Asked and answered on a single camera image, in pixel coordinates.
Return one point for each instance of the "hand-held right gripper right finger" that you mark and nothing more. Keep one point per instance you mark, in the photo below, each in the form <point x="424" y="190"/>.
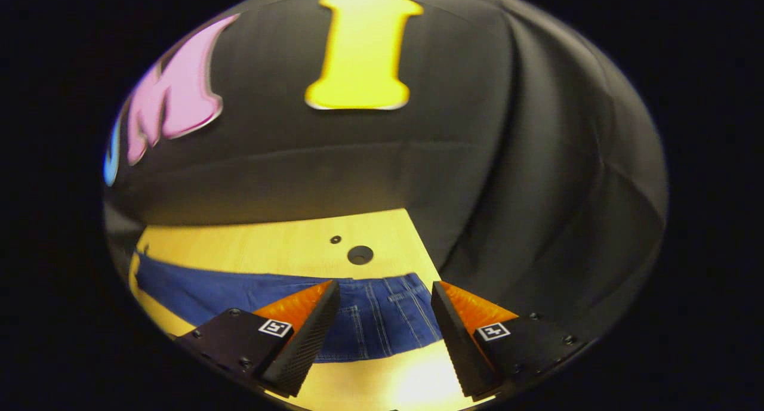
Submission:
<point x="456" y="345"/>

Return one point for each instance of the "blue denim jeans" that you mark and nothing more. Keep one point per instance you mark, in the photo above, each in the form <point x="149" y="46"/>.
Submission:
<point x="239" y="291"/>

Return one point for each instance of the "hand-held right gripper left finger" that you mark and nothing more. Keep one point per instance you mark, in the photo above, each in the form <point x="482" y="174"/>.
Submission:
<point x="307" y="345"/>

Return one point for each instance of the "black backdrop cloth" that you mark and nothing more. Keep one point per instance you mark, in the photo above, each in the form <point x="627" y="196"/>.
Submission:
<point x="507" y="130"/>

